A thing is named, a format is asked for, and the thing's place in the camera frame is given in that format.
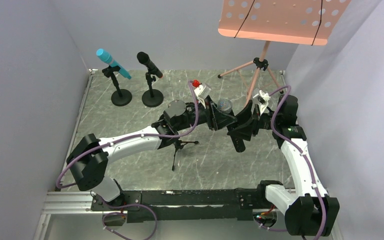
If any black tripod shock-mount stand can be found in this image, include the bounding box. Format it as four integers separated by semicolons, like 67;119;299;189
171;139;199;172

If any black round-base mic stand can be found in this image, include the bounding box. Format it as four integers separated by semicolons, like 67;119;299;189
141;72;164;108
101;65;133;107

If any blue microphone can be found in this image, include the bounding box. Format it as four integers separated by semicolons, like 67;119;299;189
96;48;132;80

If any glitter black microphone silver head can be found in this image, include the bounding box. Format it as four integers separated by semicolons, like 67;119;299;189
217;98;246;153

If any black microphone orange end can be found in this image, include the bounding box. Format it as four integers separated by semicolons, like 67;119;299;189
136;51;163;79

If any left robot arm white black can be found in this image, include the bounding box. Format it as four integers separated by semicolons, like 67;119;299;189
66;97;237;202

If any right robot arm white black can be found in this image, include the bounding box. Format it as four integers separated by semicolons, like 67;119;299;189
228;92;340;239

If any pink music stand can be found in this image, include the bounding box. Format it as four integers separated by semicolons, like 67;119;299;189
217;0;352;107

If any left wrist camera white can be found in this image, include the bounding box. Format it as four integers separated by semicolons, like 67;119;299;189
192;79;212;109

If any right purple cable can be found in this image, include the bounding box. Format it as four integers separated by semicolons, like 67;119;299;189
252;85;329;240

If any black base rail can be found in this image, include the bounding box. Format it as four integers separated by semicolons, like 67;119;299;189
90;188;272;223

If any aluminium frame rail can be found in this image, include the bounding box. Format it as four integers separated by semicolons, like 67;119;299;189
41;191;93;215

